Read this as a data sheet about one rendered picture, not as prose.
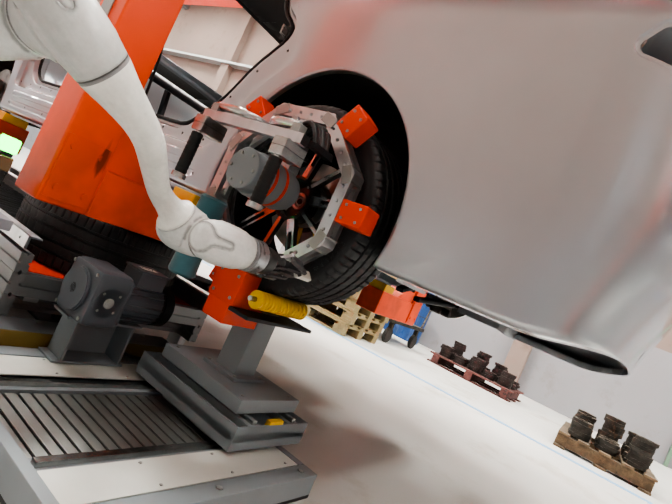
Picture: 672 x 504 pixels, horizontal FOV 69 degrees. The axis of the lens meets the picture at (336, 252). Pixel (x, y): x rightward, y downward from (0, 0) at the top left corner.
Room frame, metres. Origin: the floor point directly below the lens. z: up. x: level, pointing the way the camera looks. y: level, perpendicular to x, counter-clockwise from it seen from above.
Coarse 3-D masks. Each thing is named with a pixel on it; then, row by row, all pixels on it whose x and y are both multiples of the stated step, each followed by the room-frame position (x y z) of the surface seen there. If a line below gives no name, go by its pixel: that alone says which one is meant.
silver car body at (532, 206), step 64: (256, 0) 3.10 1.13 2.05; (320, 0) 1.76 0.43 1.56; (384, 0) 1.60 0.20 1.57; (448, 0) 1.47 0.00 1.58; (512, 0) 1.36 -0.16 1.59; (576, 0) 1.26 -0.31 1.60; (640, 0) 1.18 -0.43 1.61; (0, 64) 3.63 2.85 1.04; (256, 64) 1.92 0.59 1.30; (320, 64) 1.68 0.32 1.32; (384, 64) 1.53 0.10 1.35; (448, 64) 1.41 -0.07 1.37; (512, 64) 1.31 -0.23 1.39; (576, 64) 1.21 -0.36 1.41; (640, 64) 1.14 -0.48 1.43; (448, 128) 1.36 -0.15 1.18; (512, 128) 1.26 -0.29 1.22; (576, 128) 1.18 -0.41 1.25; (640, 128) 1.12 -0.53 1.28; (192, 192) 1.98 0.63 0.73; (448, 192) 1.32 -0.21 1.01; (512, 192) 1.22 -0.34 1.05; (576, 192) 1.15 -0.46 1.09; (640, 192) 1.10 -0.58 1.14; (384, 256) 1.37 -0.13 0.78; (448, 256) 1.27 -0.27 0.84; (512, 256) 1.19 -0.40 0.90; (576, 256) 1.13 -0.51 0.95; (640, 256) 1.12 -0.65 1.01; (512, 320) 1.16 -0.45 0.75; (576, 320) 1.14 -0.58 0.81; (640, 320) 1.26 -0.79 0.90
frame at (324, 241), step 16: (272, 112) 1.61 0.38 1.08; (288, 112) 1.57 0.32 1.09; (304, 112) 1.53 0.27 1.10; (320, 112) 1.50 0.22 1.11; (336, 128) 1.45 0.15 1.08; (240, 144) 1.67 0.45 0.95; (256, 144) 1.69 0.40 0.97; (336, 144) 1.44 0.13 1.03; (224, 160) 1.68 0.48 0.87; (352, 160) 1.41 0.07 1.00; (224, 176) 1.66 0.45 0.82; (352, 176) 1.38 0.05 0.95; (208, 192) 1.67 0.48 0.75; (224, 192) 1.70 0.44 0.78; (336, 192) 1.39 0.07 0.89; (352, 192) 1.42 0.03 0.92; (336, 208) 1.38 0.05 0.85; (320, 224) 1.40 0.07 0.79; (336, 224) 1.42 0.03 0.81; (320, 240) 1.38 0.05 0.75; (336, 240) 1.42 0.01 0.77; (304, 256) 1.41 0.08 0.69; (320, 256) 1.44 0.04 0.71
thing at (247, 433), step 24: (144, 360) 1.67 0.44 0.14; (168, 360) 1.70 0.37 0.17; (168, 384) 1.59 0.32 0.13; (192, 384) 1.61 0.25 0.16; (192, 408) 1.51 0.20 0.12; (216, 408) 1.53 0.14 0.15; (216, 432) 1.44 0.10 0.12; (240, 432) 1.42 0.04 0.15; (264, 432) 1.51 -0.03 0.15; (288, 432) 1.62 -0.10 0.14
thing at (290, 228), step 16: (320, 160) 1.59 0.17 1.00; (304, 176) 1.61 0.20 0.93; (336, 176) 1.55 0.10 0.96; (304, 192) 1.65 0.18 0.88; (240, 208) 1.75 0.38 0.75; (288, 208) 1.67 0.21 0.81; (304, 208) 1.58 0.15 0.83; (320, 208) 1.56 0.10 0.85; (240, 224) 1.71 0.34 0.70; (256, 224) 1.69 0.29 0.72; (288, 224) 1.60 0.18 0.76; (272, 240) 1.87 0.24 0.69; (288, 240) 1.58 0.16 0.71
